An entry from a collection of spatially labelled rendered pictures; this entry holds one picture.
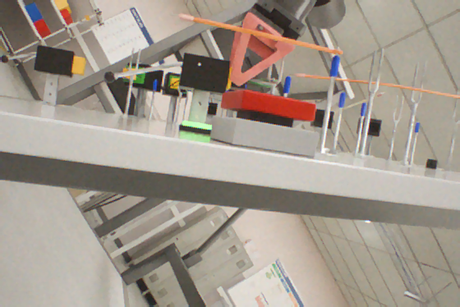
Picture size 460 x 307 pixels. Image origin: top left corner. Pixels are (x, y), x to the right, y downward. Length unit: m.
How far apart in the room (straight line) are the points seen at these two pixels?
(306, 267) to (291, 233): 0.76
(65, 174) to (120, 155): 0.15
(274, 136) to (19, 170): 0.20
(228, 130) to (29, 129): 0.12
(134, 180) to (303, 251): 8.42
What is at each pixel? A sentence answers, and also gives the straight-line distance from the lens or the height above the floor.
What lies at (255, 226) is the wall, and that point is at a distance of 8.36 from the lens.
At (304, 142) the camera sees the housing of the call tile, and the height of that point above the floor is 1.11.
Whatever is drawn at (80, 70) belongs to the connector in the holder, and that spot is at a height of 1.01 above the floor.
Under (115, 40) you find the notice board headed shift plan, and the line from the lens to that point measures 8.35.
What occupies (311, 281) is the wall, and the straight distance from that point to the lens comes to 8.94.
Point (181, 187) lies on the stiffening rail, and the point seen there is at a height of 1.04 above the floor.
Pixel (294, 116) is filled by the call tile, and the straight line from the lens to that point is 0.27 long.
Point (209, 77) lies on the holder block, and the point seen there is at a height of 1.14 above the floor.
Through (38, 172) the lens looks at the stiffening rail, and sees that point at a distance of 0.36.
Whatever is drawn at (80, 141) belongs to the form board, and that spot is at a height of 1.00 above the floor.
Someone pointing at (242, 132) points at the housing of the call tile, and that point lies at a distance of 0.25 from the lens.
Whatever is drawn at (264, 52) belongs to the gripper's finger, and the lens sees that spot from 0.58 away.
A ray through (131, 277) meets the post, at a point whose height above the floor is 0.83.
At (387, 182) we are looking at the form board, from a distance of 0.27.
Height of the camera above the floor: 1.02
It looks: 12 degrees up
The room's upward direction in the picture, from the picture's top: 61 degrees clockwise
